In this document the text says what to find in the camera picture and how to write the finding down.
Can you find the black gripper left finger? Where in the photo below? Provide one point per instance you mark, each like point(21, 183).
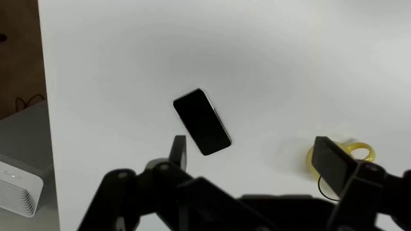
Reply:
point(128, 193)

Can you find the yellow enamel cup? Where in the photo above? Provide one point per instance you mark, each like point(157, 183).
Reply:
point(311, 165)

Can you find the grey trash bin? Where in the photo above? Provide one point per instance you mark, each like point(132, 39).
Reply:
point(17, 193)

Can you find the black smartphone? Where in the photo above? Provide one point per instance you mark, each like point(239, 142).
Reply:
point(202, 122)

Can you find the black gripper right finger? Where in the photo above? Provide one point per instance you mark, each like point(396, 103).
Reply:
point(334, 165)

